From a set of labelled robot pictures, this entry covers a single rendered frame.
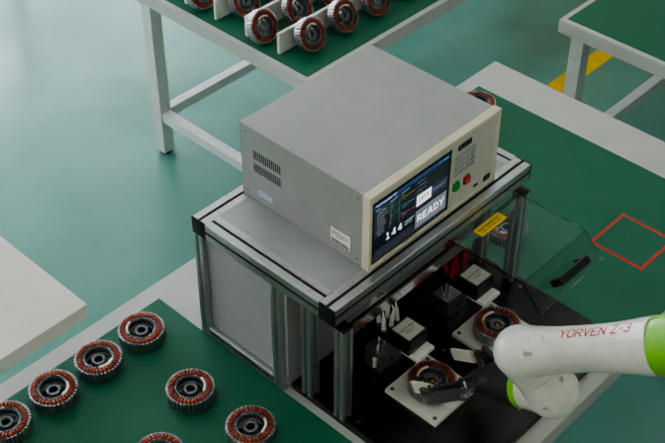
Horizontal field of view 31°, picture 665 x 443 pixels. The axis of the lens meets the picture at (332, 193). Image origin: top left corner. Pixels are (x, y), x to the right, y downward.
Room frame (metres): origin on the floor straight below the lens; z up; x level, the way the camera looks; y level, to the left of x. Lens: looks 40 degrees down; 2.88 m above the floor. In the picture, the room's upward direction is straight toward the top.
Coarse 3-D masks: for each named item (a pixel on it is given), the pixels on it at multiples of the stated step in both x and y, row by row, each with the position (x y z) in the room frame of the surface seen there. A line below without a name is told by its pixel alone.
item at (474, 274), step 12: (444, 276) 2.09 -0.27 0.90; (456, 276) 2.09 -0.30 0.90; (468, 276) 2.07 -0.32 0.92; (480, 276) 2.07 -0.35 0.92; (492, 276) 2.07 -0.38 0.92; (444, 288) 2.10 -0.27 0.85; (456, 288) 2.07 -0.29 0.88; (468, 288) 2.05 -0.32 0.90; (480, 288) 2.04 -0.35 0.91; (492, 288) 2.07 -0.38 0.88; (480, 300) 2.03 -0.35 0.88; (492, 300) 2.04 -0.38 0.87
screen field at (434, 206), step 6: (444, 192) 2.06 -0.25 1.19; (438, 198) 2.04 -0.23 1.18; (444, 198) 2.06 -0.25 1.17; (432, 204) 2.03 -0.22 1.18; (438, 204) 2.04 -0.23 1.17; (444, 204) 2.06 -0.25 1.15; (420, 210) 1.99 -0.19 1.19; (426, 210) 2.01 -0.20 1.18; (432, 210) 2.03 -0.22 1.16; (438, 210) 2.04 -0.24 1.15; (420, 216) 2.00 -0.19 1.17; (426, 216) 2.01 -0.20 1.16; (420, 222) 2.00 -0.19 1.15
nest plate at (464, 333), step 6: (486, 306) 2.11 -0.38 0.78; (498, 306) 2.11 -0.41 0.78; (462, 324) 2.05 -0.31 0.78; (468, 324) 2.05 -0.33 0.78; (486, 324) 2.05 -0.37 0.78; (528, 324) 2.05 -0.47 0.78; (456, 330) 2.03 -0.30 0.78; (462, 330) 2.03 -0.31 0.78; (468, 330) 2.03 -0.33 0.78; (456, 336) 2.01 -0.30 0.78; (462, 336) 2.01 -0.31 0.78; (468, 336) 2.01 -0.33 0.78; (474, 336) 2.01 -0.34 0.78; (462, 342) 2.00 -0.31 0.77; (468, 342) 1.99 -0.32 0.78; (474, 342) 1.99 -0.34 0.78; (480, 342) 1.99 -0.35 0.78; (474, 348) 1.97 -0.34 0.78; (480, 348) 1.97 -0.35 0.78; (492, 348) 1.97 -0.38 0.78
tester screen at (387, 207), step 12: (432, 168) 2.02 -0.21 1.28; (444, 168) 2.05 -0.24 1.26; (420, 180) 1.99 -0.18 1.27; (432, 180) 2.02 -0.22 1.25; (396, 192) 1.93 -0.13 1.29; (408, 192) 1.96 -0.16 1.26; (420, 192) 1.99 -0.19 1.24; (384, 204) 1.91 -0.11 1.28; (396, 204) 1.94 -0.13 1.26; (408, 204) 1.96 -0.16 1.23; (384, 216) 1.91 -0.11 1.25; (396, 216) 1.94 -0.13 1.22; (408, 216) 1.97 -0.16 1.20; (432, 216) 2.03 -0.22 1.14; (384, 228) 1.91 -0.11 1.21; (384, 252) 1.91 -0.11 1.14
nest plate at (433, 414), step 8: (424, 360) 1.93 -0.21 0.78; (456, 376) 1.88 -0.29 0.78; (392, 384) 1.86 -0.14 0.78; (400, 384) 1.86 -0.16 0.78; (440, 384) 1.86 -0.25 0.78; (464, 384) 1.86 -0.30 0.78; (392, 392) 1.83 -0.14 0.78; (400, 392) 1.83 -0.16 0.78; (408, 392) 1.83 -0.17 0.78; (400, 400) 1.81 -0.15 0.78; (408, 400) 1.81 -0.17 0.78; (416, 400) 1.81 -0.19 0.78; (416, 408) 1.78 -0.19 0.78; (424, 408) 1.79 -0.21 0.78; (432, 408) 1.79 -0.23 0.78; (440, 408) 1.79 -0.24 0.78; (448, 408) 1.79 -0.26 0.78; (424, 416) 1.76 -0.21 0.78; (432, 416) 1.76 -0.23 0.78; (440, 416) 1.76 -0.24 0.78; (432, 424) 1.75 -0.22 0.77
